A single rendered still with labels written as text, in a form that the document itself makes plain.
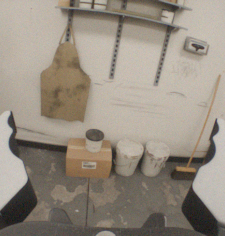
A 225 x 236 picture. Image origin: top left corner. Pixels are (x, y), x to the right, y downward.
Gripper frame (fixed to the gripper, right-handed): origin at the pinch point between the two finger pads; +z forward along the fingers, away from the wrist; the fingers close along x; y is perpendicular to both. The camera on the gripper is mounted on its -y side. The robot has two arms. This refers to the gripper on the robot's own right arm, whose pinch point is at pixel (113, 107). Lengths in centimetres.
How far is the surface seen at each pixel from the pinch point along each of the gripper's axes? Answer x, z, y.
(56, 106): -64, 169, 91
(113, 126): -1, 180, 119
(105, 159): -8, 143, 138
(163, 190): 62, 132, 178
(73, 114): -46, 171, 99
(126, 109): 12, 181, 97
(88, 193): -26, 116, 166
